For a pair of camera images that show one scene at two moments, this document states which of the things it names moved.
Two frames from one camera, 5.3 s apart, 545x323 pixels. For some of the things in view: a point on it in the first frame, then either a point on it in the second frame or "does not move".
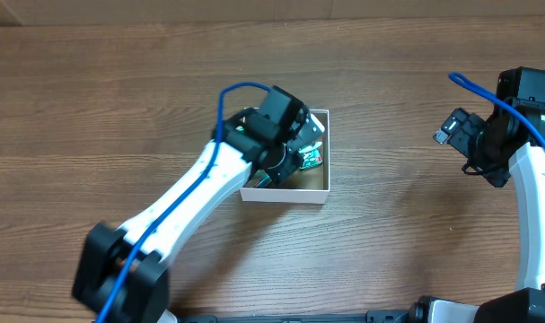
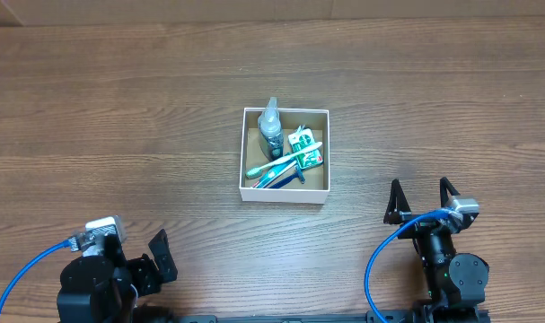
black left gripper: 283,172 to 160,250
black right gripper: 499,174 to 399,205
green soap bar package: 311,154 does not move
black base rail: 371,317 does not move
